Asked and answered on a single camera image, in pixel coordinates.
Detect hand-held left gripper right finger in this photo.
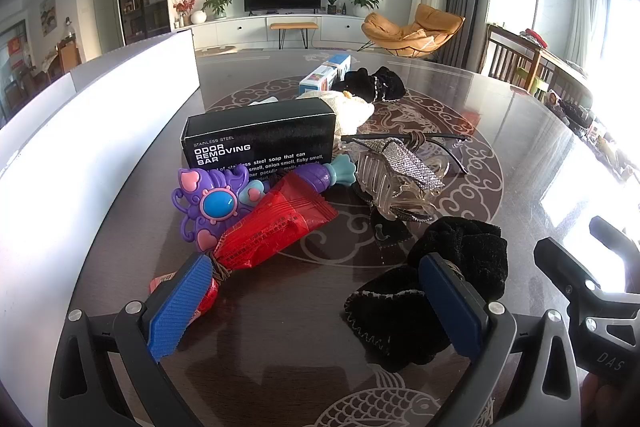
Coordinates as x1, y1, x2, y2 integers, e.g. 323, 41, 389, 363
419, 253, 583, 427

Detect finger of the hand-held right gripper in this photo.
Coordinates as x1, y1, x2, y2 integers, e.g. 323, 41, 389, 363
533, 237, 608, 308
589, 216, 640, 268

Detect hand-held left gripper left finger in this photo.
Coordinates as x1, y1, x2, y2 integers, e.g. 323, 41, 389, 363
47, 253, 221, 427

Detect black velvet scrunchie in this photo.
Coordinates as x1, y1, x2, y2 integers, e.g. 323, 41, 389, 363
342, 216, 510, 370

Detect black card with clear hook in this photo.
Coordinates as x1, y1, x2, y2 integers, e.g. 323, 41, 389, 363
369, 209, 415, 250

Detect purple toy wand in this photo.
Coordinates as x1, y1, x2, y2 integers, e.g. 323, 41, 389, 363
171, 155, 358, 254

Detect red foil packet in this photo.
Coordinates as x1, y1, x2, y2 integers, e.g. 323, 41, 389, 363
150, 170, 338, 323

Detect clear rhinestone hair claw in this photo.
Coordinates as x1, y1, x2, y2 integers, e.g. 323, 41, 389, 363
354, 141, 447, 224

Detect white storage box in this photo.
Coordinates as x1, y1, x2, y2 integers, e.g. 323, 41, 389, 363
0, 28, 201, 413

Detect black cardboard box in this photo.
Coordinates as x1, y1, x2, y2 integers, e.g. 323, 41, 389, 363
181, 99, 337, 180

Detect black glasses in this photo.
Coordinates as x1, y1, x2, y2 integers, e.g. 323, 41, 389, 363
340, 131, 471, 178

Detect cream plush pouch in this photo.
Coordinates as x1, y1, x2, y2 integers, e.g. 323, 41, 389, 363
296, 89, 376, 148

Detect blue white carton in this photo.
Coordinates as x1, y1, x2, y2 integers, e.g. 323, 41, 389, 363
299, 54, 352, 96

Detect dark patterned glass desktop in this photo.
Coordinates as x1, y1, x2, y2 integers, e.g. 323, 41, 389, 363
65, 47, 640, 427

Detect wooden sideboard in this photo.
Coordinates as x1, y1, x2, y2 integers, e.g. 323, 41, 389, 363
520, 29, 640, 182

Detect dark wooden chair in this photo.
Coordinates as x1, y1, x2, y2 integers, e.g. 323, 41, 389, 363
480, 23, 543, 90

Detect white sheer curtain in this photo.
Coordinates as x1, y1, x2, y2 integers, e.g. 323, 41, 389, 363
565, 0, 608, 68

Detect orange lounge chair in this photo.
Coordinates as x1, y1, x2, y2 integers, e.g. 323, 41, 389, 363
361, 3, 466, 59

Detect white television cabinet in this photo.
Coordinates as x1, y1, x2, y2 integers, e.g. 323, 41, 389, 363
187, 13, 381, 52

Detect red flower branches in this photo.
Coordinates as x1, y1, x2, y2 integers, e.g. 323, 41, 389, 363
173, 0, 199, 26

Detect white door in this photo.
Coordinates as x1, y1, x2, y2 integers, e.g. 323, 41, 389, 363
91, 0, 123, 55

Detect wooden bench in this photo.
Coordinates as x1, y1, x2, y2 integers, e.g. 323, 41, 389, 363
270, 22, 319, 50

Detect green potted plant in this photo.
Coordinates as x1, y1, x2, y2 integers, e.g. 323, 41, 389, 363
202, 0, 235, 20

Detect wall painting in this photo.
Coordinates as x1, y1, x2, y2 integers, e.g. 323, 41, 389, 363
39, 0, 57, 35

